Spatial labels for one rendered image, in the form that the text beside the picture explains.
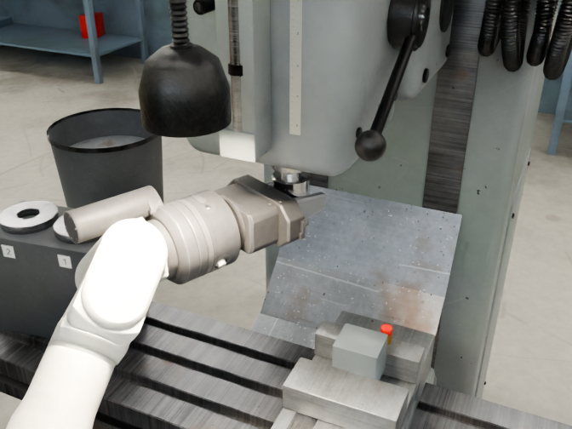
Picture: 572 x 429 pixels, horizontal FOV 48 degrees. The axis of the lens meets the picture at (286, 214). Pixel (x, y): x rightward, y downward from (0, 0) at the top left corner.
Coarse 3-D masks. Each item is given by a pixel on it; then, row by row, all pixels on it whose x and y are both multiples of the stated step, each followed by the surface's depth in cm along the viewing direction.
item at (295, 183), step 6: (276, 174) 77; (300, 174) 77; (306, 174) 77; (276, 180) 76; (282, 180) 76; (288, 180) 76; (294, 180) 76; (300, 180) 76; (306, 180) 76; (276, 186) 76; (282, 186) 76; (288, 186) 76; (294, 186) 76; (300, 186) 76
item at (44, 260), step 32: (0, 224) 101; (32, 224) 100; (64, 224) 100; (0, 256) 100; (32, 256) 98; (64, 256) 96; (0, 288) 104; (32, 288) 102; (64, 288) 100; (0, 320) 108; (32, 320) 105
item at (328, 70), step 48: (192, 0) 62; (288, 0) 58; (336, 0) 57; (384, 0) 64; (288, 48) 60; (336, 48) 59; (384, 48) 67; (288, 96) 63; (336, 96) 61; (192, 144) 71; (288, 144) 65; (336, 144) 63
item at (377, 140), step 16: (400, 0) 65; (416, 0) 65; (400, 16) 65; (416, 16) 65; (400, 32) 66; (416, 32) 66; (400, 48) 68; (416, 48) 69; (400, 64) 64; (400, 80) 64; (384, 96) 63; (384, 112) 62; (368, 144) 59; (384, 144) 60; (368, 160) 60
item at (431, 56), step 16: (432, 0) 75; (448, 0) 81; (432, 16) 76; (448, 16) 83; (432, 32) 78; (448, 32) 87; (432, 48) 80; (448, 48) 88; (416, 64) 76; (432, 64) 82; (416, 80) 77; (400, 96) 78
